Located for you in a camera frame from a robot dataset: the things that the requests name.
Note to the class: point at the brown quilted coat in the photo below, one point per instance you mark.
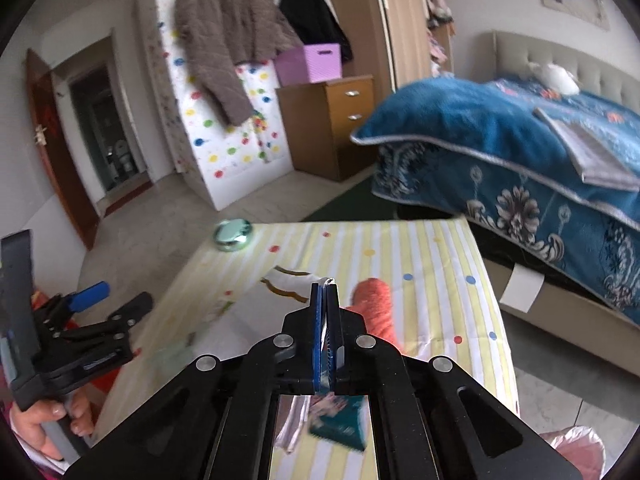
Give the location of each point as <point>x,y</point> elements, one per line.
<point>225,35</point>

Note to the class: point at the wooden drawer cabinet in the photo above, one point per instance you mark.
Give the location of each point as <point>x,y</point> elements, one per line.
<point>310,125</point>

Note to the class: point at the pile of folded clothes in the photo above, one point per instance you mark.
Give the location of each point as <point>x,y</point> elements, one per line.
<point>440,52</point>

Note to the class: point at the green foil packet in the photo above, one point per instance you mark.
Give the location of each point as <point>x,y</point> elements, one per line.
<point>340,422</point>

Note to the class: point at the beige upholstered bed frame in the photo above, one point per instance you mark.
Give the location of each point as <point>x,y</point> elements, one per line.
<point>600,70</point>

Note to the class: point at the white paper bag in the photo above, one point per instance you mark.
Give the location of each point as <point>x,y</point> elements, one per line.
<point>287,280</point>

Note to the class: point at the white toilet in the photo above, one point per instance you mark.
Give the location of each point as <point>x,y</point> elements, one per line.
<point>124,157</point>

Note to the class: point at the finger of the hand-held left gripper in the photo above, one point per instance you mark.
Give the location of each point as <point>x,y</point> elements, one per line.
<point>130,310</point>
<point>90,294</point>

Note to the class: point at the dark wooden door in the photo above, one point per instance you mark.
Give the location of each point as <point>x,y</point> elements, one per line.
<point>60,160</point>

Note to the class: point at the orange fuzzy cloth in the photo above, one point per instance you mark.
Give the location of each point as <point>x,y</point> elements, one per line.
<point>375,310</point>

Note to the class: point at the person's left hand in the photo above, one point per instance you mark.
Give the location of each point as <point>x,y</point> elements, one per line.
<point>40,417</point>

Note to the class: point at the white polka dot cabinet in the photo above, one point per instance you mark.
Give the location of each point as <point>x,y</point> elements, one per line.
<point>225,160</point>

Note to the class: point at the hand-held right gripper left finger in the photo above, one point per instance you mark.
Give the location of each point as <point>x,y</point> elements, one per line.
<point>316,340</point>

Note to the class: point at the yellow striped dotted tablecloth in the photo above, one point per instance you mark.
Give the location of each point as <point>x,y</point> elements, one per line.
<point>425,260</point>

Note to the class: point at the purple plastic basket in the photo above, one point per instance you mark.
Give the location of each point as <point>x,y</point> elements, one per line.
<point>310,65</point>

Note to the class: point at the pink plastic bag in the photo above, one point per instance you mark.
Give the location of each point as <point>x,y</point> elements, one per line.
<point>575,452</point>

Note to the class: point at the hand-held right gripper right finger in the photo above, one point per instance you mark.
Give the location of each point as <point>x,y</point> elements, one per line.
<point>334,340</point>

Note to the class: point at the white plush toy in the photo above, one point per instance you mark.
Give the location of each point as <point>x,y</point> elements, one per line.
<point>557,77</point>

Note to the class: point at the dark green floor mat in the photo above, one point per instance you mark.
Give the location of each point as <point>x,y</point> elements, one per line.
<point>345,202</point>

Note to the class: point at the black coat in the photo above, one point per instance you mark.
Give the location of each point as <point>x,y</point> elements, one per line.
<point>310,10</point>

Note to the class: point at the wooden wardrobe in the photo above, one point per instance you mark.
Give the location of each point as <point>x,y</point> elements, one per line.
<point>405,25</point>

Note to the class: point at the bed with blue blanket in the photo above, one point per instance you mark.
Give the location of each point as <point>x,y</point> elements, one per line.
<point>450,110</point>

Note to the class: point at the green round tin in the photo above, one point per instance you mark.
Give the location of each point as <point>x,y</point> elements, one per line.
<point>232,235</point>

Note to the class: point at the folded grey cloth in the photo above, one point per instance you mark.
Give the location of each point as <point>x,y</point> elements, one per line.
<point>590,150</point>

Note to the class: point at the white paper tag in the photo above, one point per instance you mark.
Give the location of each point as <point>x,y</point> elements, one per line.
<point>520,290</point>

